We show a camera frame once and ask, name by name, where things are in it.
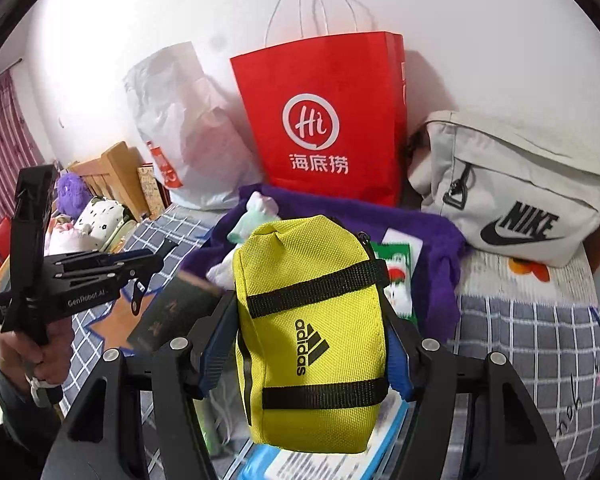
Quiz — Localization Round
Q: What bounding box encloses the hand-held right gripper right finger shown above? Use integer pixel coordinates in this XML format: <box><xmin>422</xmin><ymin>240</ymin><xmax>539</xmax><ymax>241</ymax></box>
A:
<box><xmin>377</xmin><ymin>305</ymin><xmax>566</xmax><ymax>480</ymax></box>

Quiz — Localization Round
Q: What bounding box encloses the purple towel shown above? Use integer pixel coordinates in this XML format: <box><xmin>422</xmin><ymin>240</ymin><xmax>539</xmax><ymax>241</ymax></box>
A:
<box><xmin>180</xmin><ymin>184</ymin><xmax>468</xmax><ymax>343</ymax></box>

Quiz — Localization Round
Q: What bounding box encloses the purple plush toy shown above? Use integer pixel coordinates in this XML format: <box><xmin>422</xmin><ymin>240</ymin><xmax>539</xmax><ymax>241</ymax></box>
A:
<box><xmin>55</xmin><ymin>172</ymin><xmax>92</xmax><ymax>216</ymax></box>

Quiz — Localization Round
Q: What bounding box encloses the dark green book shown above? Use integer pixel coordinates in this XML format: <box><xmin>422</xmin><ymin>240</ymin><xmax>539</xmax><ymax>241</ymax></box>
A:
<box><xmin>126</xmin><ymin>272</ymin><xmax>226</xmax><ymax>356</ymax></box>

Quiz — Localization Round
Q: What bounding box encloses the white plastic shopping bag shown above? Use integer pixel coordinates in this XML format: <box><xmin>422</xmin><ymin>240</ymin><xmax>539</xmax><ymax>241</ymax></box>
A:
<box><xmin>122</xmin><ymin>42</ymin><xmax>266</xmax><ymax>211</ymax></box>

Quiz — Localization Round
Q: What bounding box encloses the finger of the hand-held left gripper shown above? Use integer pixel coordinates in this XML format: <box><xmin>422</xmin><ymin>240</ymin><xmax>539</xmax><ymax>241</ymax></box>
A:
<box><xmin>45</xmin><ymin>248</ymin><xmax>153</xmax><ymax>267</ymax></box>
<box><xmin>55</xmin><ymin>256</ymin><xmax>164</xmax><ymax>286</ymax></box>

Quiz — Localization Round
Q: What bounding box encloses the white and green plush doll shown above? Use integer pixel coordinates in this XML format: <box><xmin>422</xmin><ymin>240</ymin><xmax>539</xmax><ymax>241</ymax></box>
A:
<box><xmin>207</xmin><ymin>192</ymin><xmax>281</xmax><ymax>286</ymax></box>

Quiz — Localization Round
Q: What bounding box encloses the green and white packet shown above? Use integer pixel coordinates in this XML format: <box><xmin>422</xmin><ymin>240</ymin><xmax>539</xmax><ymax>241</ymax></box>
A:
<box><xmin>370</xmin><ymin>228</ymin><xmax>425</xmax><ymax>318</ymax></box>

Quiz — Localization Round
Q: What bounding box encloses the pink plush toy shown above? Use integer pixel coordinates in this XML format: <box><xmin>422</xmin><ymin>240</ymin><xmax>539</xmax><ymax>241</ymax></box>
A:
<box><xmin>47</xmin><ymin>215</ymin><xmax>88</xmax><ymax>256</ymax></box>

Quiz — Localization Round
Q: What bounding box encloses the white dotted pillow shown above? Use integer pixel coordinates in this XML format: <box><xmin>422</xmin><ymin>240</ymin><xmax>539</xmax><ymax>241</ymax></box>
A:
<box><xmin>75</xmin><ymin>199</ymin><xmax>126</xmax><ymax>251</ymax></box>

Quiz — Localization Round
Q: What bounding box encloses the red paper bag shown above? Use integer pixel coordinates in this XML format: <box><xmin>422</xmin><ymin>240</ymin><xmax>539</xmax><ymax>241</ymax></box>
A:
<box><xmin>230</xmin><ymin>0</ymin><xmax>408</xmax><ymax>207</ymax></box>

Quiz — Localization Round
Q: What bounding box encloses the wooden headboard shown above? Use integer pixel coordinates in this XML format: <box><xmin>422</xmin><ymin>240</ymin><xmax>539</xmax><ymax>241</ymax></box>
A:
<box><xmin>67</xmin><ymin>141</ymin><xmax>153</xmax><ymax>221</ymax></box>

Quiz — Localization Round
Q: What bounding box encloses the yellow pouch with black straps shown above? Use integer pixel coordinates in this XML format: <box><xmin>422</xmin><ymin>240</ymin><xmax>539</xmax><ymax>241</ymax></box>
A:
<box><xmin>231</xmin><ymin>215</ymin><xmax>391</xmax><ymax>453</ymax></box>

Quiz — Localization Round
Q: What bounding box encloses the person's left forearm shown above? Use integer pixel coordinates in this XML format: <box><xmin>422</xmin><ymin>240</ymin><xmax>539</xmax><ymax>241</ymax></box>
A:
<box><xmin>0</xmin><ymin>375</ymin><xmax>68</xmax><ymax>480</ymax></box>

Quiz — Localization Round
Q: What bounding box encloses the person's left hand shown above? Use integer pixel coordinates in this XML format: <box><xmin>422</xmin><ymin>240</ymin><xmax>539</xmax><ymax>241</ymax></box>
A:
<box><xmin>0</xmin><ymin>316</ymin><xmax>65</xmax><ymax>392</ymax></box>

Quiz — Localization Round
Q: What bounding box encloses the light grey sling bag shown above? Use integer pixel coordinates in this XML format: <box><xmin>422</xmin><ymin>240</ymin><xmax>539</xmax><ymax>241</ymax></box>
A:
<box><xmin>407</xmin><ymin>110</ymin><xmax>600</xmax><ymax>268</ymax></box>

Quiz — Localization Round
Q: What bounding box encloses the plaid bed sheet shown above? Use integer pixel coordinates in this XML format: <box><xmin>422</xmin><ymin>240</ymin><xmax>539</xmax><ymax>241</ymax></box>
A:
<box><xmin>65</xmin><ymin>200</ymin><xmax>600</xmax><ymax>480</ymax></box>

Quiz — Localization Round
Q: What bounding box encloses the red patterned curtain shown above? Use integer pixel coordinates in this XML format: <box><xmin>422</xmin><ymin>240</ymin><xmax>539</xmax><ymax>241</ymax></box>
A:
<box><xmin>0</xmin><ymin>72</ymin><xmax>56</xmax><ymax>271</ymax></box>

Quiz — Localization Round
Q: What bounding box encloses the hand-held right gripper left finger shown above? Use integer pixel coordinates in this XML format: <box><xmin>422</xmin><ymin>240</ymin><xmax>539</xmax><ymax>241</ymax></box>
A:
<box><xmin>40</xmin><ymin>290</ymin><xmax>238</xmax><ymax>480</ymax></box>

